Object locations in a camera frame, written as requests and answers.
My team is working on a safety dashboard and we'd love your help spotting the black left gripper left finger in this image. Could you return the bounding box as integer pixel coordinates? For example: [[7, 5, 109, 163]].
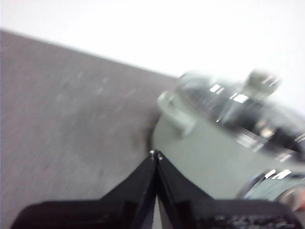
[[10, 149, 158, 229]]

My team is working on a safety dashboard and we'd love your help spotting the pale green electric cooking pot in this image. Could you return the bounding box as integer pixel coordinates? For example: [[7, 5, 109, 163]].
[[150, 92, 305, 212]]

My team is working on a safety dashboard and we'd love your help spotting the glass lid with green knob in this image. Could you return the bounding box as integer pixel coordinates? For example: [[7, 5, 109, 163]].
[[176, 68, 305, 163]]

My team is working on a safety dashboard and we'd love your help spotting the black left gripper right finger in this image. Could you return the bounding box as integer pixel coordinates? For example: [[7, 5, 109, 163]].
[[156, 150, 304, 229]]

